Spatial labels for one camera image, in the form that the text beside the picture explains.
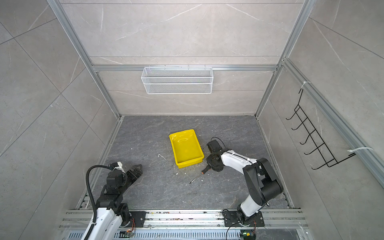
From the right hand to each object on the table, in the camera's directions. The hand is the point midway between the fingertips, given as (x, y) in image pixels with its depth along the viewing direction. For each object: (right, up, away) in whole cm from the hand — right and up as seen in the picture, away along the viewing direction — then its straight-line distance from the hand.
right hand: (209, 162), depth 93 cm
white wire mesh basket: (-21, +54, +8) cm, 59 cm away
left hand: (-42, -1, -9) cm, 43 cm away
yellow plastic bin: (-15, +8, +5) cm, 18 cm away
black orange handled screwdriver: (-1, -2, -5) cm, 6 cm away
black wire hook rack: (+45, +9, -35) cm, 58 cm away
